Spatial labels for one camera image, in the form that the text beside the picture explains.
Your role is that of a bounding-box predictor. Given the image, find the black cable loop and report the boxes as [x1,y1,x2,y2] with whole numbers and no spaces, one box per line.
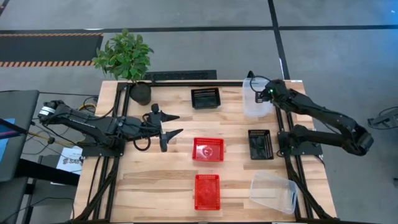
[132,135,152,152]
[248,70,272,93]

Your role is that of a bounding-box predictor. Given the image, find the black slotted plastic basket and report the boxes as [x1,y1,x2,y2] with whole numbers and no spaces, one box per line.
[190,87,221,110]
[248,129,275,161]

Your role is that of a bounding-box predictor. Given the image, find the clear plastic bin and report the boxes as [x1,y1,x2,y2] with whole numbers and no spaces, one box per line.
[249,170,299,215]
[242,77,275,118]

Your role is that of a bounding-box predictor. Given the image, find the white paper sign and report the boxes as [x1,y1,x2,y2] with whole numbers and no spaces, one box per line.
[56,146,83,175]

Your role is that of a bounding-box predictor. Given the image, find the green plant in black pot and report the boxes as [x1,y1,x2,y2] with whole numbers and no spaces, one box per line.
[92,28,155,106]

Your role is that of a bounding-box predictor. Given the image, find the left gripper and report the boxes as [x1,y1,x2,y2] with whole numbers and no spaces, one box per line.
[144,111,184,153]

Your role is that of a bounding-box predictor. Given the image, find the red slotted plastic basket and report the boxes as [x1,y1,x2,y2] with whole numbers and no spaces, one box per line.
[194,174,221,212]
[192,137,225,162]

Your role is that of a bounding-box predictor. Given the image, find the blue screen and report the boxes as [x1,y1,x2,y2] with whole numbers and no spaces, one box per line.
[0,117,16,163]

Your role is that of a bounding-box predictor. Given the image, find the black hazard stripe floor mat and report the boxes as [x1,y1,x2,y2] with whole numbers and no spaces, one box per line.
[0,32,104,68]

